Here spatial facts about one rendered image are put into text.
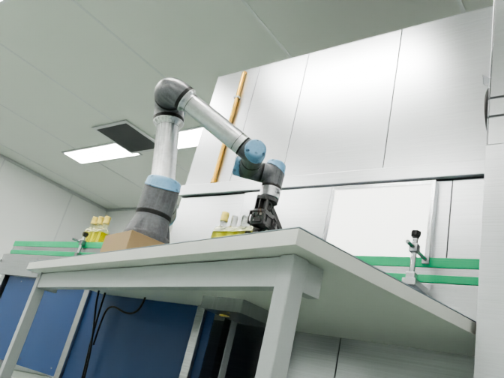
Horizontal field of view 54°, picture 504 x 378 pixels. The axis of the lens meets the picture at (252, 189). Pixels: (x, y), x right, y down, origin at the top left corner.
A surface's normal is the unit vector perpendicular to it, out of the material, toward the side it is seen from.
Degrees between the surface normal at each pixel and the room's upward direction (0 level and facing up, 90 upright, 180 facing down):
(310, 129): 90
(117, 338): 90
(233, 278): 90
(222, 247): 90
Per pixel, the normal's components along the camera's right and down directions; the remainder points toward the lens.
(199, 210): -0.57, -0.43
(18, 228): 0.79, -0.06
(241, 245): -0.73, -0.40
